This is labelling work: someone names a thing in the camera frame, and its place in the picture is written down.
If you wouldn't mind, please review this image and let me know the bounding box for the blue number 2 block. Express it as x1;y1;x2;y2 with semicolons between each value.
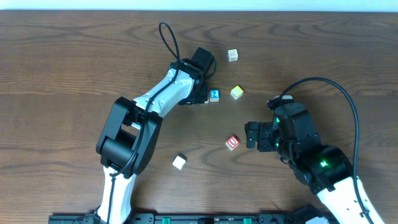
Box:
209;90;220;102

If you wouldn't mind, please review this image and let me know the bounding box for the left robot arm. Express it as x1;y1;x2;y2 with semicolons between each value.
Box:
94;47;215;223

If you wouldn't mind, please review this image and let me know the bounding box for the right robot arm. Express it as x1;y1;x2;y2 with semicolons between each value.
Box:
244;103;383;223

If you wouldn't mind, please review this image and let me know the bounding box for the white letter M block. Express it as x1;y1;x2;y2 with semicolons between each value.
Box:
227;49;239;62

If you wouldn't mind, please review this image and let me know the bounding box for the yellow topped wooden block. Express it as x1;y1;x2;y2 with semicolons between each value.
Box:
230;85;244;100

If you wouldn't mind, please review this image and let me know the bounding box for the red letter U block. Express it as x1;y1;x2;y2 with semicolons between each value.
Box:
225;136;240;151

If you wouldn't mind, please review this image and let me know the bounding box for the plain white wooden block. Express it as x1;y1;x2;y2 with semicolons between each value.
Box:
172;156;187;170

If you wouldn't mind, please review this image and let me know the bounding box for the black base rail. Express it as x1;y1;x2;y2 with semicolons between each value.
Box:
48;213;338;224

